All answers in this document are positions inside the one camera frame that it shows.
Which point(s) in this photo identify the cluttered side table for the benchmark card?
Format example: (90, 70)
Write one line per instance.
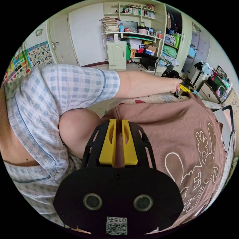
(216, 87)

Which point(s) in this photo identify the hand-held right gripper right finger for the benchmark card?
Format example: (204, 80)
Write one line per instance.
(129, 149)

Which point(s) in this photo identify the number wall chart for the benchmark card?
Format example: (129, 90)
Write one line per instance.
(40, 55)

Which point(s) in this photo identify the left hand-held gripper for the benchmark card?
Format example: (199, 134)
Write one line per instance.
(172, 74)

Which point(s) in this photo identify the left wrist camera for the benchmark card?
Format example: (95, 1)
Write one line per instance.
(170, 68)

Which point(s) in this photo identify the cream door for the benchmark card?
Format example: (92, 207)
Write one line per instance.
(56, 46)

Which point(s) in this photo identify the brown long sleeve with print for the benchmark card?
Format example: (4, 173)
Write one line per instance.
(168, 130)

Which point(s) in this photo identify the cream open wardrobe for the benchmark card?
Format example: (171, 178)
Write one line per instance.
(171, 37)

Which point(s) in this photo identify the person's left hand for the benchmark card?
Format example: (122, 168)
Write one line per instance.
(177, 85)

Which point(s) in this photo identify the pile of clothes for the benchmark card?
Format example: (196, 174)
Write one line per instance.
(205, 68)

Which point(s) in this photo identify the cream shelf unit with books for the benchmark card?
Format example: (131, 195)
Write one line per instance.
(116, 54)

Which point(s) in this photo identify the person's left forearm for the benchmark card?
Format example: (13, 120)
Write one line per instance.
(145, 84)

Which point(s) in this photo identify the colourful picture wall chart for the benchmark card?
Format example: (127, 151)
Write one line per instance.
(15, 67)

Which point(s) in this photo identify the person's body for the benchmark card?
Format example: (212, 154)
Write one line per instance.
(37, 112)

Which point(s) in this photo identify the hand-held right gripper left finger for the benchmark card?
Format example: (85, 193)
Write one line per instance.
(108, 147)

